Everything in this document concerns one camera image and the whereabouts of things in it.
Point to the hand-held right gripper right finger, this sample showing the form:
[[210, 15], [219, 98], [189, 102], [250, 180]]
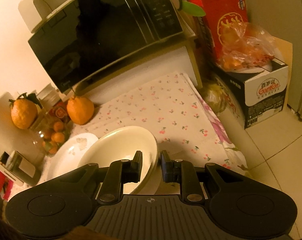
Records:
[[164, 166]]

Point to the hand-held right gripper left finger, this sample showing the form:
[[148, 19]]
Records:
[[138, 165]]

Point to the plain white plate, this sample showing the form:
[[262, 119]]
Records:
[[71, 147]]

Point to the cherry print tablecloth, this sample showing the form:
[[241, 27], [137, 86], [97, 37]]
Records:
[[166, 105]]

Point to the pink floral cloth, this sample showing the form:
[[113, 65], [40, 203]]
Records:
[[220, 135]]

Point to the yellow plastic bag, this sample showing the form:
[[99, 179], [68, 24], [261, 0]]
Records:
[[213, 97]]

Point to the glass jar of kumquats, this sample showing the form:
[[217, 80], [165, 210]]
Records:
[[54, 136]]

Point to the red label glass jar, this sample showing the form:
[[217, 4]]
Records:
[[59, 111]]

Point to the black and white carton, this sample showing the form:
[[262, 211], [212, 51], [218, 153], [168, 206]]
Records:
[[263, 97]]

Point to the large orange with leaves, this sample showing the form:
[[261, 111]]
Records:
[[23, 113]]

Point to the dark jar with silver lid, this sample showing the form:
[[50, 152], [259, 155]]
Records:
[[12, 158]]

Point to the black microwave oven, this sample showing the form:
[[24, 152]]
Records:
[[103, 37]]

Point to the plastic bag of oranges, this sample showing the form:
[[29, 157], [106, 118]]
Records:
[[245, 47]]

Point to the red carton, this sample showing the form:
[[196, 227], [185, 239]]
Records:
[[220, 17]]

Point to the refrigerator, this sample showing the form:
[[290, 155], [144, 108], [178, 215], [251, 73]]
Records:
[[300, 55]]

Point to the white boxy appliance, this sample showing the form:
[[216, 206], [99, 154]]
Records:
[[41, 7]]

